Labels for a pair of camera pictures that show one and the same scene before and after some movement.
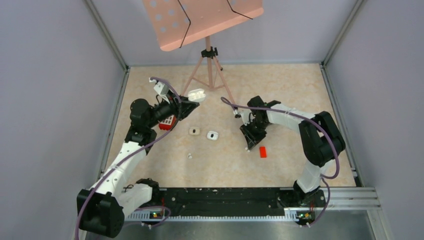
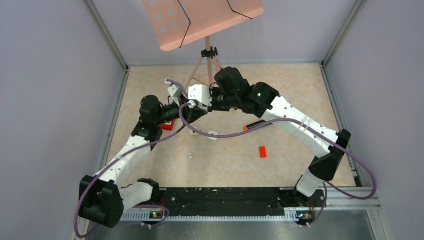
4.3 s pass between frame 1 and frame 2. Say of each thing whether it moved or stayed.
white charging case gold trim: stayed
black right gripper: moved
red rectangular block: stayed
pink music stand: stayed
